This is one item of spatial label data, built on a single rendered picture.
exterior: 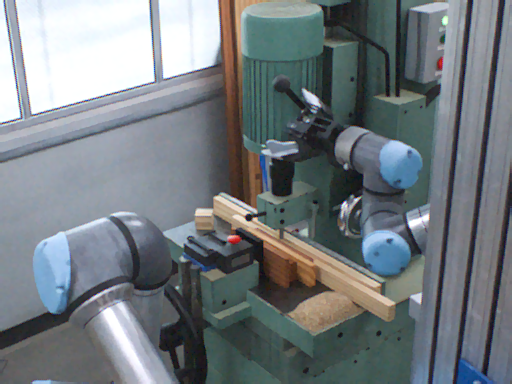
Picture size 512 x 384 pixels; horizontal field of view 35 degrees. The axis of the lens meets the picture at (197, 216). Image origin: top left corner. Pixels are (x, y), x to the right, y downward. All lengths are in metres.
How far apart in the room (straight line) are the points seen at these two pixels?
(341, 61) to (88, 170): 1.60
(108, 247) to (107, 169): 2.00
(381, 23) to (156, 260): 0.80
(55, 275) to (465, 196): 0.61
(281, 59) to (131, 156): 1.68
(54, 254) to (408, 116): 0.92
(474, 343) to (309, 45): 0.89
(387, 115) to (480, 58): 0.96
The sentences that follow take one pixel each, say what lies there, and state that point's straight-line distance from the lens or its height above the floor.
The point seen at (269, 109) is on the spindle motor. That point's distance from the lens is 1.76.
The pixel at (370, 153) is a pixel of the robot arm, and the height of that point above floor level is 1.34.
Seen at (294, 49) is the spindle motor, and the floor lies 1.44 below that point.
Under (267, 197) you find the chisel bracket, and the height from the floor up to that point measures 1.07.
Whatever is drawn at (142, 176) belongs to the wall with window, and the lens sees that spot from 3.38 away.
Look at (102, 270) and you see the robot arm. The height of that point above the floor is 1.26.
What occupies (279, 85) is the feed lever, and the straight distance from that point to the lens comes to 1.62.
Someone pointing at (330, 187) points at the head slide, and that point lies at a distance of 1.93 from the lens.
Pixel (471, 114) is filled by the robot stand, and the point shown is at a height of 1.58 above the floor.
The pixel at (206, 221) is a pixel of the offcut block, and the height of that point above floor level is 0.92.
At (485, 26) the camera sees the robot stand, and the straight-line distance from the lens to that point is 0.90.
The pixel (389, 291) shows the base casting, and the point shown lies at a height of 0.80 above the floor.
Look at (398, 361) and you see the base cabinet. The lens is 2.15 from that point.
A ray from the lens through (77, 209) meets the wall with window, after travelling 3.25.
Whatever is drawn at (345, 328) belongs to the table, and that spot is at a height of 0.88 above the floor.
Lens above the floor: 1.88
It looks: 27 degrees down
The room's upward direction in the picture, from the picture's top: 3 degrees counter-clockwise
